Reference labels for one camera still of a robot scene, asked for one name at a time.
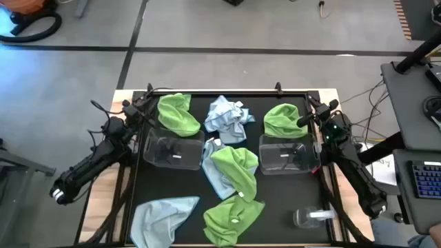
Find black table mat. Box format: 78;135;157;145
125;94;331;245

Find white paper sheet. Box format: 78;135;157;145
360;143;398;187

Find dark striped-edge floor mat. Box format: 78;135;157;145
393;0;441;41

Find orange vacuum cleaner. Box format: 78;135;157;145
8;0;48;15

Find black vacuum hose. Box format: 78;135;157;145
0;10;63;43

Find person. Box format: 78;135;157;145
371;220;441;248

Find black pole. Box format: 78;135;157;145
394;30;441;74

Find backlit black keyboard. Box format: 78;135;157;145
409;160;441;200

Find black metal table frame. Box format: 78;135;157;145
74;82;373;248

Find green microfiber towel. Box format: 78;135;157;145
209;146;259;203
157;92;201;137
263;103;309;139
203;195;266;248

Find clear plastic cup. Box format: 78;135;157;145
292;205;337;229

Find grey side table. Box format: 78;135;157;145
0;137;57;248

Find black round headset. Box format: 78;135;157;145
422;95;441;129

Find light blue microfiber towel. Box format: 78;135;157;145
203;95;256;145
130;196;201;248
201;137;239;201

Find cable with plug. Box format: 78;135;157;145
318;0;331;19

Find clear plastic basket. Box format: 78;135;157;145
258;133;322;176
143;127;205;172

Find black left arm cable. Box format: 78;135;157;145
88;99;114;152

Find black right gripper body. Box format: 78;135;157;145
311;99;340;122

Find black desk support bar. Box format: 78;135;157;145
358;132;406;165

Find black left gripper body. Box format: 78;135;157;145
121;99;145;123

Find grey desk with keyboard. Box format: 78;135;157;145
392;148;441;236

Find black floor cables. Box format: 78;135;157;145
340;79;390;144

